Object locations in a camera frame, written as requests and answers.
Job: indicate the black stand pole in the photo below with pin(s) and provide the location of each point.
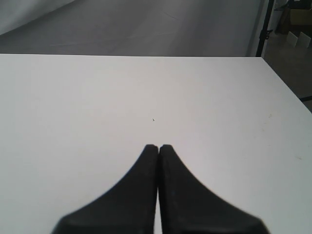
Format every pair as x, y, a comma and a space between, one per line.
264, 33

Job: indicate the grey backdrop cloth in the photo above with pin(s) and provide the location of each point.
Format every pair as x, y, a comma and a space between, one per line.
185, 28

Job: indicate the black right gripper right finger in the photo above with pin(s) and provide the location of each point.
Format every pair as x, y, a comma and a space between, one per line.
188, 207

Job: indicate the cardboard boxes in background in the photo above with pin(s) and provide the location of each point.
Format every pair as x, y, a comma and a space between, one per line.
296, 23

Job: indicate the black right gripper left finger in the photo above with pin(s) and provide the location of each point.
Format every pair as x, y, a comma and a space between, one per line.
129, 207

